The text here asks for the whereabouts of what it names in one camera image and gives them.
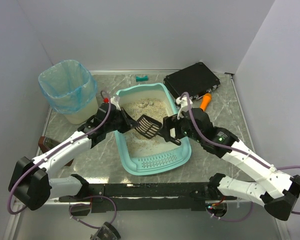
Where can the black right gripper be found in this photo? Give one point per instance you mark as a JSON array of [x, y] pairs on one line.
[[172, 127]]

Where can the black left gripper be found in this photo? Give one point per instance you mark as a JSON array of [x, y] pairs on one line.
[[123, 120]]

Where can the black litter scoop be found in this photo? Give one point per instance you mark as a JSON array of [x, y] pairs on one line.
[[147, 126]]

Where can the litter waste clumps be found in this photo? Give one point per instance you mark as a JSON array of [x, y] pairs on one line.
[[143, 103]]

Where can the teal litter box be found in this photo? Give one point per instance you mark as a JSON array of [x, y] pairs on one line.
[[143, 151]]

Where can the white trash bin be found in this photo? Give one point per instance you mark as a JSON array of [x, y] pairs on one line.
[[72, 95]]

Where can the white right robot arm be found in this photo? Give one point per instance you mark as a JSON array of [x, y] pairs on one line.
[[271, 188]]

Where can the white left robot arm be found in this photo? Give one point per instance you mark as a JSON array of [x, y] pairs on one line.
[[32, 181]]

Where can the small teal block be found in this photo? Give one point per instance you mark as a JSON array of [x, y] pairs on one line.
[[143, 78]]

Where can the black hard case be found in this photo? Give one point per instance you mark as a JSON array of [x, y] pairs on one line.
[[196, 79]]

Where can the blue plastic bin liner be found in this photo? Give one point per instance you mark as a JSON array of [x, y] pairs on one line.
[[65, 85]]

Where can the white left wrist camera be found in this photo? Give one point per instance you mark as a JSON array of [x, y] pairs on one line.
[[115, 100]]

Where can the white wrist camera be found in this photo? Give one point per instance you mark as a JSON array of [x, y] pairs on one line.
[[115, 100], [184, 103]]

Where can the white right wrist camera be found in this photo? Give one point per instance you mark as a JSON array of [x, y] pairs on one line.
[[184, 103]]

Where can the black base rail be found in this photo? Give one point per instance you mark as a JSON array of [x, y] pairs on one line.
[[156, 196]]

